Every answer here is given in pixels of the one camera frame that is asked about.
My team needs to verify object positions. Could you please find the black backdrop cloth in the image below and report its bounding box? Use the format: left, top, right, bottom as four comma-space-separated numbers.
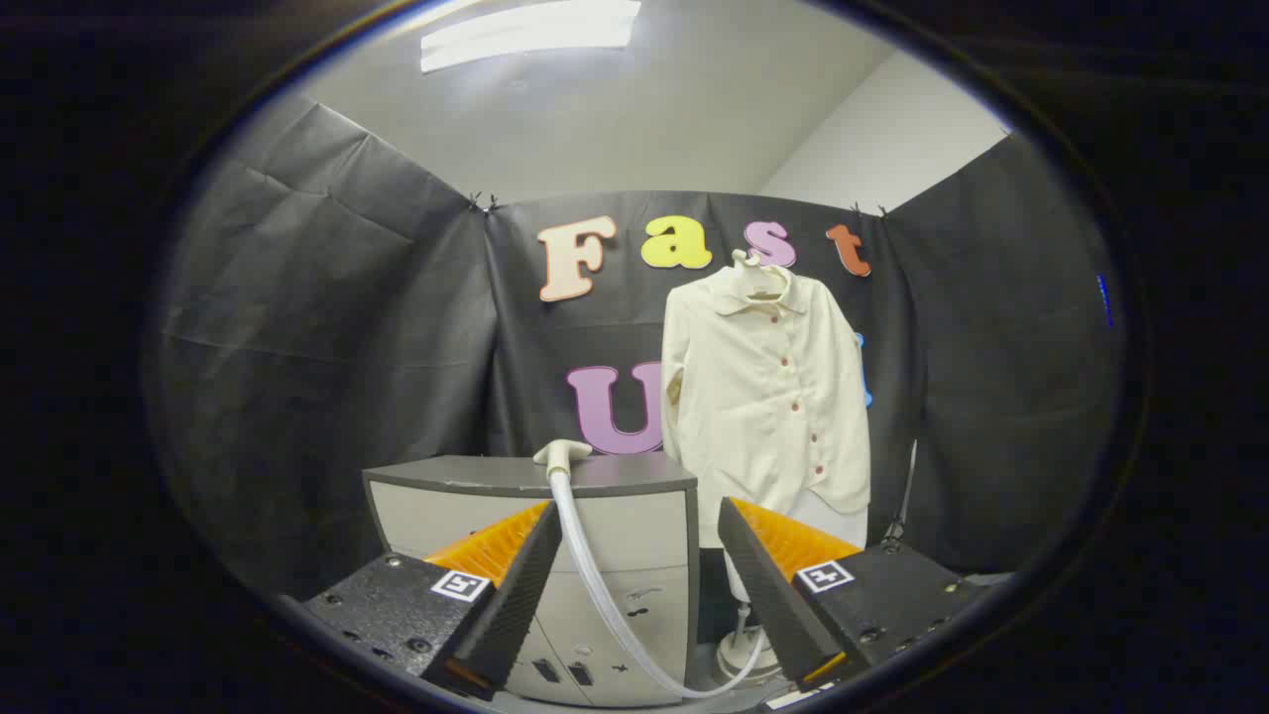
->
149, 94, 1126, 601

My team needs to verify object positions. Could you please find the white garment steamer head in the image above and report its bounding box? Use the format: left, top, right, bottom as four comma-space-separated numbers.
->
533, 439, 594, 477

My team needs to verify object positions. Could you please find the white garment steamer hose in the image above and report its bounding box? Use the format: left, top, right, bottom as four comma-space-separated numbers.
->
548, 471, 769, 700

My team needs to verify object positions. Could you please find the cream button-up shirt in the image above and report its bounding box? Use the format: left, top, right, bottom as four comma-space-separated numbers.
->
659, 263, 873, 551

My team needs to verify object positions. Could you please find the white clothes hanger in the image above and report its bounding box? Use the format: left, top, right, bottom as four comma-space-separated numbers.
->
732, 250, 791, 300

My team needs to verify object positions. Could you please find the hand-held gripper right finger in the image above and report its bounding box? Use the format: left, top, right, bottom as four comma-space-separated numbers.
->
717, 496, 992, 695

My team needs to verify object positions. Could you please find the thin black stand pole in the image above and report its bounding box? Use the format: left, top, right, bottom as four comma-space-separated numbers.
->
880, 439, 919, 552

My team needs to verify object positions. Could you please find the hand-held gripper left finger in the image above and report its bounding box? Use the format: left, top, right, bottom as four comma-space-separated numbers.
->
302, 499, 564, 701

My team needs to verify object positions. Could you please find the ceiling light panel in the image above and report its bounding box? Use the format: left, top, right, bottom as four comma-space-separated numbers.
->
419, 0, 642, 75

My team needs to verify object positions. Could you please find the grey cabinet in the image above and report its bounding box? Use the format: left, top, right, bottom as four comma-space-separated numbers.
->
362, 454, 700, 710

